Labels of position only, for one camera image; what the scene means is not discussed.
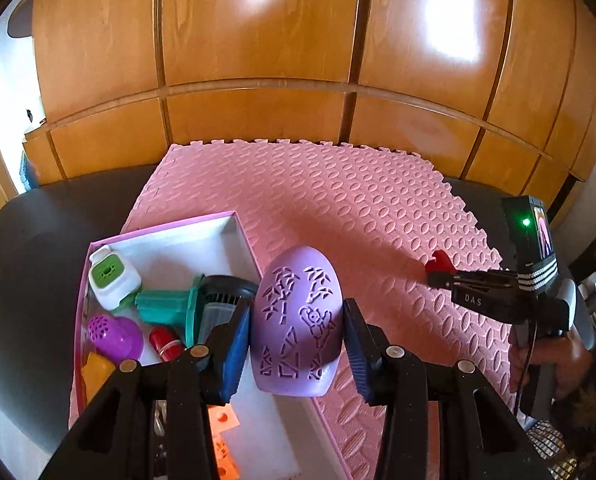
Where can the lilac egg-shaped case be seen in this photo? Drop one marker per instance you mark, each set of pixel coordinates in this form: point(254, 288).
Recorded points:
point(296, 325)

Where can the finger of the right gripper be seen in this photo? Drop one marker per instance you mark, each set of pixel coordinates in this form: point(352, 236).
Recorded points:
point(485, 275)
point(496, 299)

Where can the magenta perforated silicone cap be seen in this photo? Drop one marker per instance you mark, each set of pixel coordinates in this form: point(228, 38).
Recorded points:
point(117, 339)

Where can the white green plastic device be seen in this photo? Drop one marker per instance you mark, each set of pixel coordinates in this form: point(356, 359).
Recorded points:
point(112, 278)

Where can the pink foam puzzle mat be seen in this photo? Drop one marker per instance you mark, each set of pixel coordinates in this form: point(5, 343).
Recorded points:
point(464, 220)

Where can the orange cube chain toy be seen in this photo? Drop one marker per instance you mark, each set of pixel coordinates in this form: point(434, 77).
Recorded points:
point(222, 419)

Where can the red metallic capsule tube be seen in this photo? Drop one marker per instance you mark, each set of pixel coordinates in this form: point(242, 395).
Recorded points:
point(166, 343)

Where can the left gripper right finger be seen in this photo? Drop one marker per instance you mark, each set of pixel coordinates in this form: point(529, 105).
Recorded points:
point(479, 436)

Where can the black-lid clear jar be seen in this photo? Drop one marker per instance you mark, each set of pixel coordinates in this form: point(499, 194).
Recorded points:
point(218, 296)

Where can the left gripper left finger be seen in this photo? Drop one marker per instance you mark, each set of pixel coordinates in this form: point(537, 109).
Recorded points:
point(115, 436)

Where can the dark brown shell dish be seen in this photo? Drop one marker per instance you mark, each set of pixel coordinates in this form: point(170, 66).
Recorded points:
point(159, 440)

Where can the person's right hand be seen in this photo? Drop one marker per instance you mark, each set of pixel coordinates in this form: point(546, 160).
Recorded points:
point(570, 358)

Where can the teal plastic spool toy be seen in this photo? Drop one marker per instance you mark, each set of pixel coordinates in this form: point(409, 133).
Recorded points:
point(173, 308)

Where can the yellow orange cheese wedge toy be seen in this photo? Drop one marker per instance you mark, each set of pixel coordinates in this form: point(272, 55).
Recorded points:
point(95, 373)

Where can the red block toy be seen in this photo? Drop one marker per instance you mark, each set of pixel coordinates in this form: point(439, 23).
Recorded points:
point(440, 262)

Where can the camera box with screen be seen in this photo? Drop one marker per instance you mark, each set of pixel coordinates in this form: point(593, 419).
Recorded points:
point(531, 235)

